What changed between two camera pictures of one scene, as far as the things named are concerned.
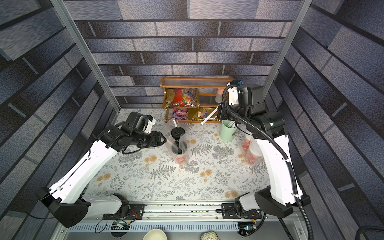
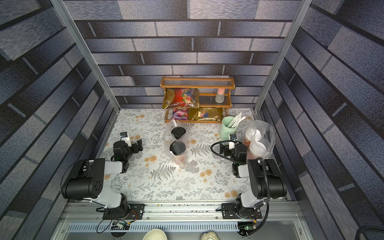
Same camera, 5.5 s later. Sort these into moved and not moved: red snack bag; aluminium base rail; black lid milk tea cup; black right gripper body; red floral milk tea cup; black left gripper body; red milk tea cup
Moved: black right gripper body; black left gripper body
Not moved: red floral milk tea cup; aluminium base rail; red snack bag; red milk tea cup; black lid milk tea cup
